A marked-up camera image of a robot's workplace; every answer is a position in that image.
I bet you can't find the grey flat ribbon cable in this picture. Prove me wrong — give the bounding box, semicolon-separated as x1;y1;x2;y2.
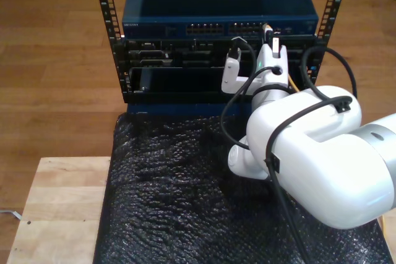
0;208;23;220

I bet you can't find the black camera cable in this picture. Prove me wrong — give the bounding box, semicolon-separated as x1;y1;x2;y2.
227;36;358;264

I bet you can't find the black bubble mat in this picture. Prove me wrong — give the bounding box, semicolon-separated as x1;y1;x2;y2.
92;112;392;264

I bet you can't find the blue rack base plate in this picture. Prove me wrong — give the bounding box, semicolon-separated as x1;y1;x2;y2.
126;102;254;116

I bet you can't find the black rack server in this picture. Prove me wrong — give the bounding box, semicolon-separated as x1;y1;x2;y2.
113;37;319;69

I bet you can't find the black rack shelf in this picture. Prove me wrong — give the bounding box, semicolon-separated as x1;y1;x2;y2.
122;66;312;106

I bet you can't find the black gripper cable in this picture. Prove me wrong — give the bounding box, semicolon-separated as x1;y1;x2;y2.
220;65;283;154

